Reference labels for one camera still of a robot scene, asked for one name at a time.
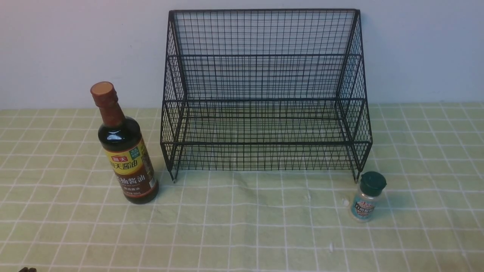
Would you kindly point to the soy sauce bottle red cap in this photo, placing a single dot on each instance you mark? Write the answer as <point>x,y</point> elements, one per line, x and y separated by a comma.
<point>123,143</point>

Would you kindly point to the small seasoning jar green lid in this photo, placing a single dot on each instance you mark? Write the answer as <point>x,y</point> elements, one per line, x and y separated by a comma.
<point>370,189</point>

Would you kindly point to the green checkered tablecloth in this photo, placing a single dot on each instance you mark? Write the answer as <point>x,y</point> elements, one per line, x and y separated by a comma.
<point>62,209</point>

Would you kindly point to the dark object at bottom edge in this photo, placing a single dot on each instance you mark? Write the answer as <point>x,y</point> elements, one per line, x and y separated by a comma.
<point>28,269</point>

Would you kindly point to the black wire mesh rack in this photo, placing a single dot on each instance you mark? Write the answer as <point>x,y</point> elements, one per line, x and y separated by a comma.
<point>265,90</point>

